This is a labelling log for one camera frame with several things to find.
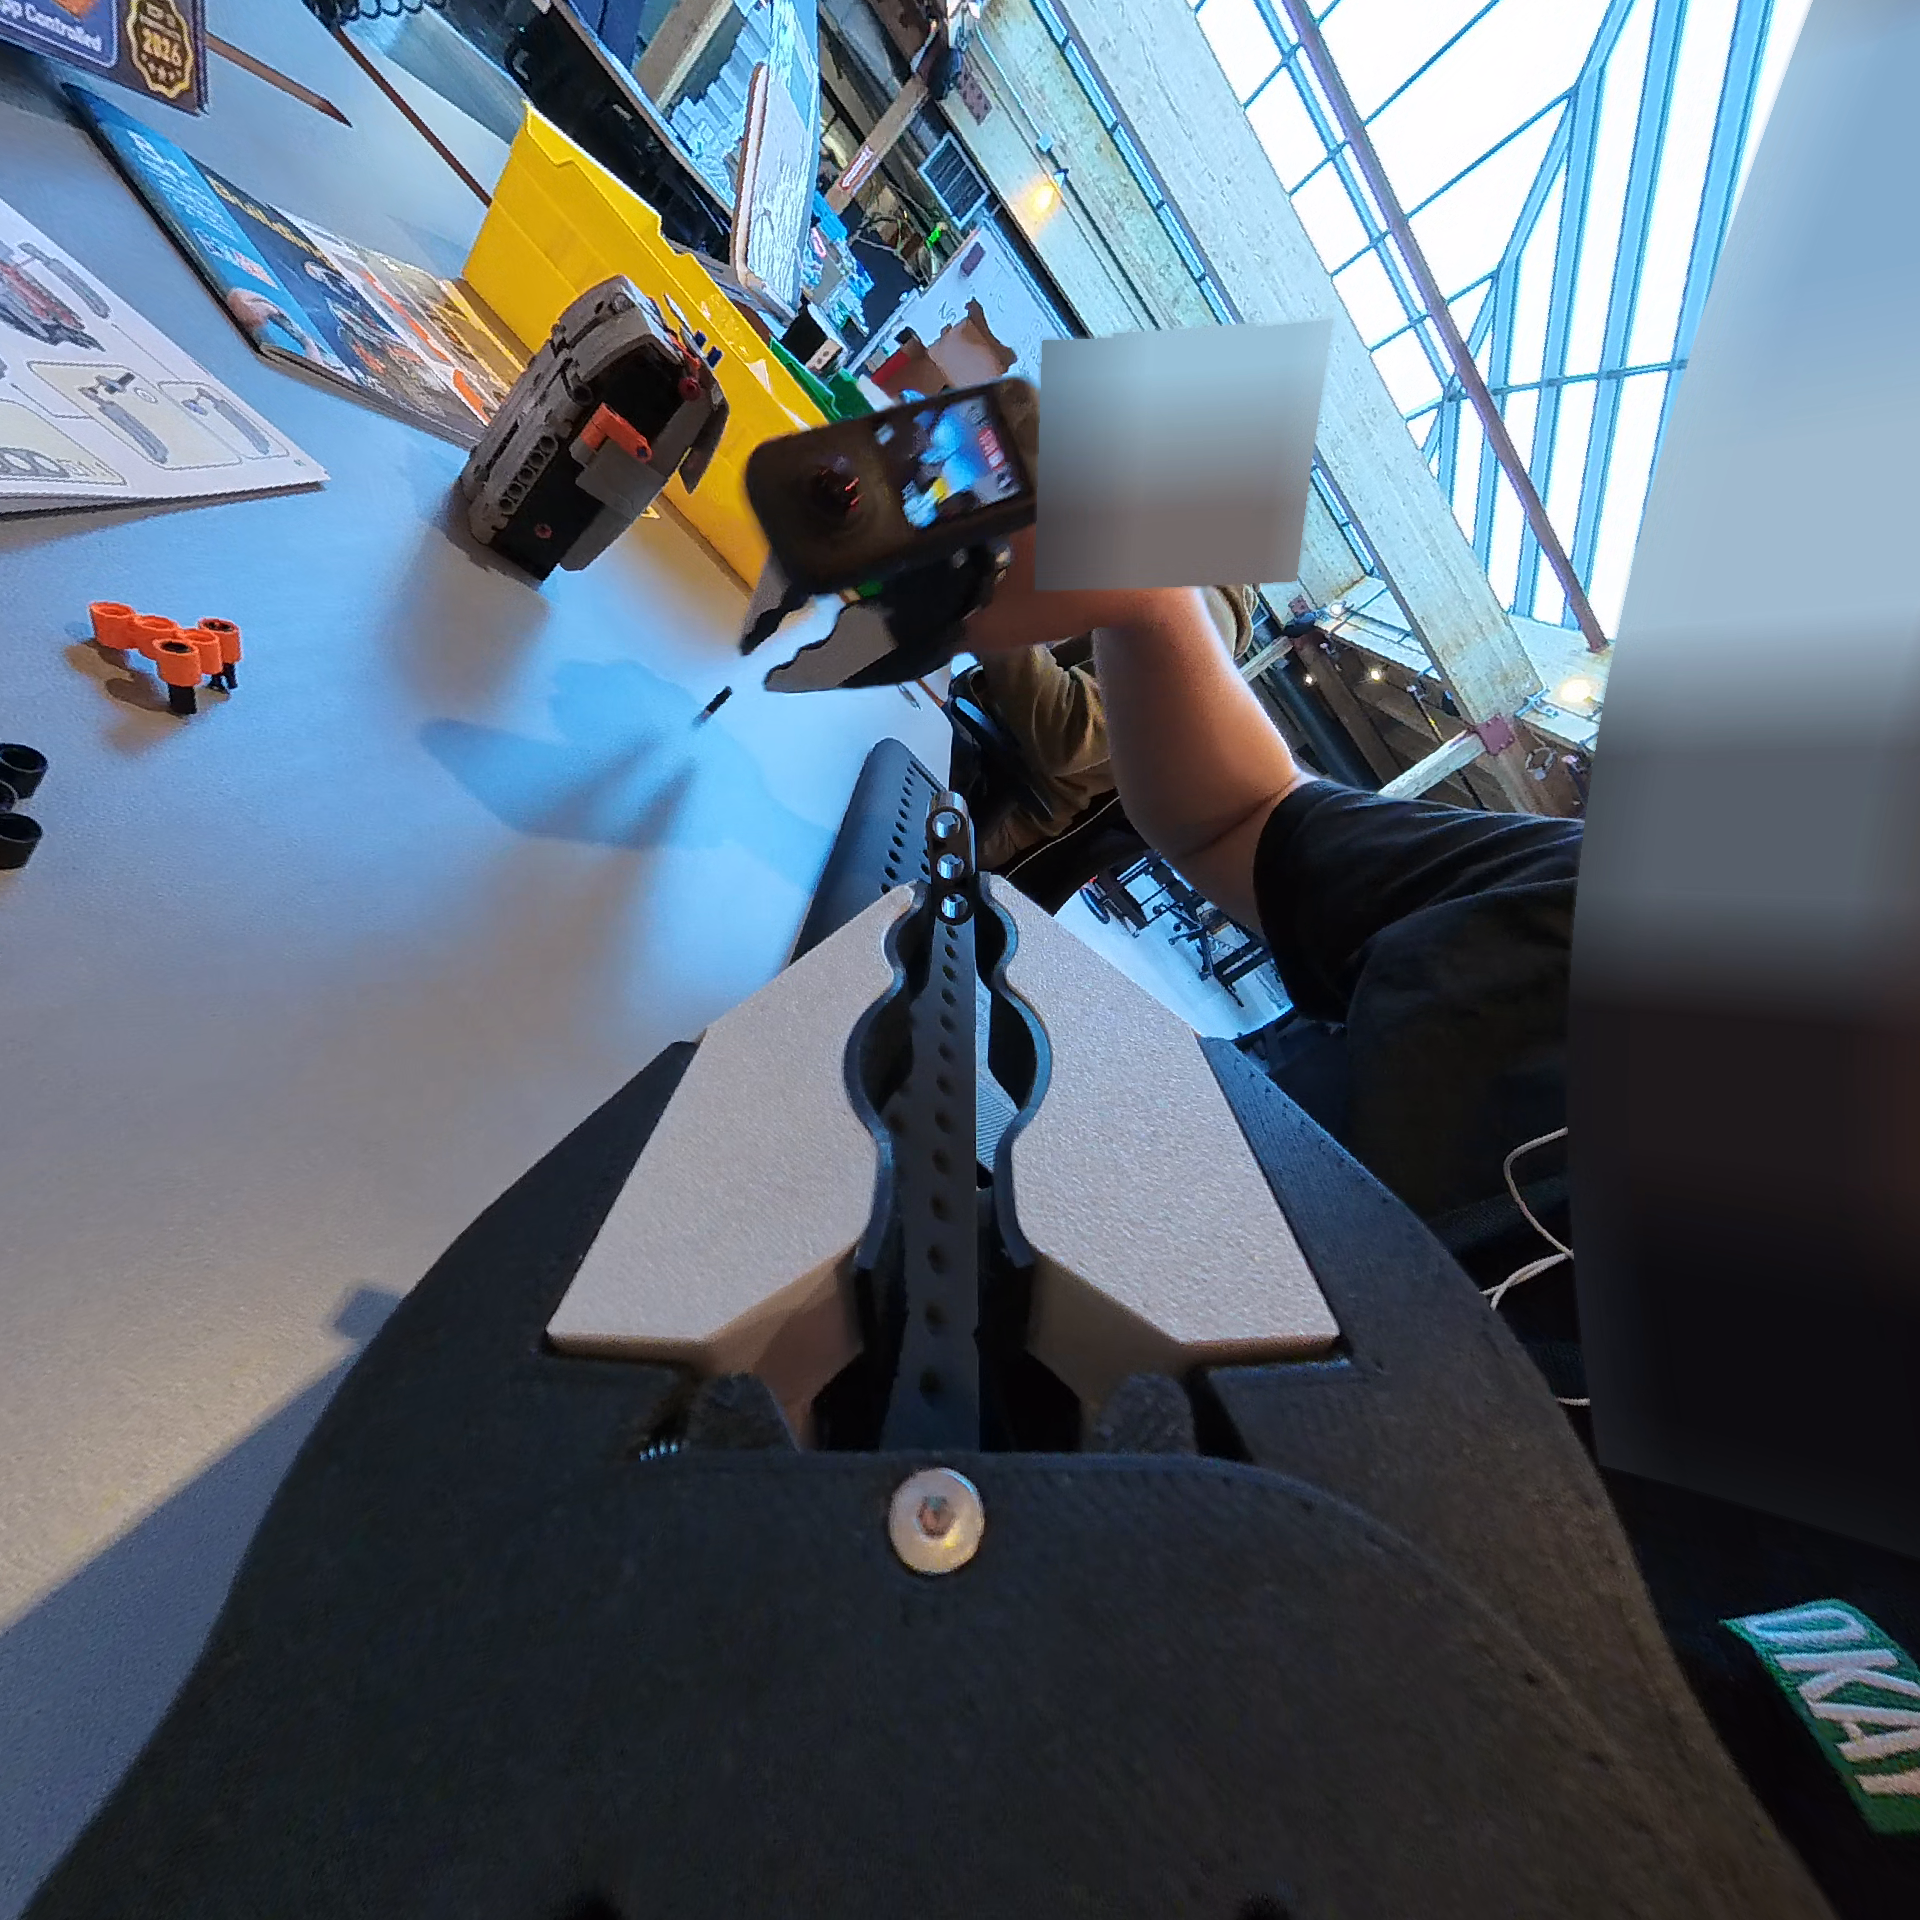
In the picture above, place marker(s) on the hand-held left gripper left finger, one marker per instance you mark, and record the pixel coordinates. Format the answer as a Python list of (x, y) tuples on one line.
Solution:
[(720, 1201)]

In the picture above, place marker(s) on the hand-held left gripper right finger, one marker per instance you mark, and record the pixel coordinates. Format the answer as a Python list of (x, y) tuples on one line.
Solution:
[(1170, 1201)]

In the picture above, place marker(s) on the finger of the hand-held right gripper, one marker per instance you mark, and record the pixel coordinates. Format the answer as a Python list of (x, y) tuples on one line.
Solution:
[(839, 662), (778, 615)]

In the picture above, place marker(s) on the person's right forearm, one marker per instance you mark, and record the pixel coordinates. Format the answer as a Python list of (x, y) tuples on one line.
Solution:
[(1170, 751)]

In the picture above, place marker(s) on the grey desk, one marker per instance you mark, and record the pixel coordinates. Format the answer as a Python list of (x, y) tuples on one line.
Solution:
[(376, 974)]

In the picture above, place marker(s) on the black connector pin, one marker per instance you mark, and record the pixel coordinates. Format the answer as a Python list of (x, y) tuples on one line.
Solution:
[(714, 705)]

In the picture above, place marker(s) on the black perforated panel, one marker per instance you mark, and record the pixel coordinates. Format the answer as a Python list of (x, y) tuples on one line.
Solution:
[(891, 818)]

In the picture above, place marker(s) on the green plastic bin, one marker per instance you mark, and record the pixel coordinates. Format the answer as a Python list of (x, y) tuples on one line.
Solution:
[(825, 383)]

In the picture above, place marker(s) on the grey toy vehicle chassis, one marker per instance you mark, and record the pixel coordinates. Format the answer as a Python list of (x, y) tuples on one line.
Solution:
[(586, 434)]

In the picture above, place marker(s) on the person's black shirt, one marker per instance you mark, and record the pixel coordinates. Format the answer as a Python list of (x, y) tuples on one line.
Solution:
[(1425, 932)]

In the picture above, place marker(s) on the leaning wooden board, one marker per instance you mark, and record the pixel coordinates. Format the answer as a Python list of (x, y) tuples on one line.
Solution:
[(779, 182)]

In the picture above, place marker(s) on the yellow plastic bin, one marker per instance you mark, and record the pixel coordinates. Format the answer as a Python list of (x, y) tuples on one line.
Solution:
[(569, 225)]

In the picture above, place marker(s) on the blue toy box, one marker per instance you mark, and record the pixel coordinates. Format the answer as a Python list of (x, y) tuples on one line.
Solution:
[(301, 285)]

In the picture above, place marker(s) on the orange connector assembly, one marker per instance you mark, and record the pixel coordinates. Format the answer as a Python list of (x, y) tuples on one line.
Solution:
[(166, 639)]

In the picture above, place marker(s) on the large skylight window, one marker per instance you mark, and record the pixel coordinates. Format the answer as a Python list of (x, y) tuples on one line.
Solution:
[(1501, 225)]

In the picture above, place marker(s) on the building instruction booklet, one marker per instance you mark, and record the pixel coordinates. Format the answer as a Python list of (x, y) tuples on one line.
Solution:
[(119, 406)]

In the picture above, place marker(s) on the black connector cluster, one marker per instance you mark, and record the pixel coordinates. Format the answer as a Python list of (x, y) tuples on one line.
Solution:
[(18, 796)]

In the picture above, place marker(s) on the green sewn label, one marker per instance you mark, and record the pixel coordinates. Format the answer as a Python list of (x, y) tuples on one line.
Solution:
[(1829, 1710)]

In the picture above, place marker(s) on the dark printed box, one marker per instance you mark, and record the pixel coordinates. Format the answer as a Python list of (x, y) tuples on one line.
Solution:
[(90, 45)]

